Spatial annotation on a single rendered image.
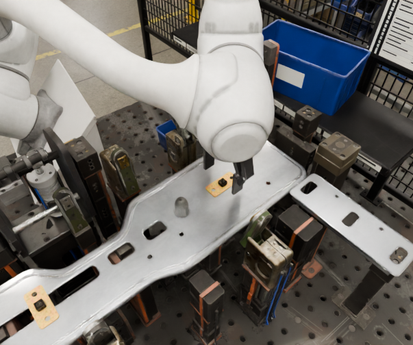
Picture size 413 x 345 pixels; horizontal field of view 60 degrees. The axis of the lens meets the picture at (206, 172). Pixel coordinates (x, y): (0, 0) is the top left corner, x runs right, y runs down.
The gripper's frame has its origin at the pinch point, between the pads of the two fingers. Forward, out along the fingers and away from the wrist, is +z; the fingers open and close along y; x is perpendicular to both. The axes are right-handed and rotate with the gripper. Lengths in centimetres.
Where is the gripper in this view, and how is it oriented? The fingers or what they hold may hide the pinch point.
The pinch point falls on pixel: (222, 172)
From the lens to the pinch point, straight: 84.7
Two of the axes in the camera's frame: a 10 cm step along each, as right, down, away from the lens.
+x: 7.6, -4.9, 4.2
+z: 0.0, 6.6, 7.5
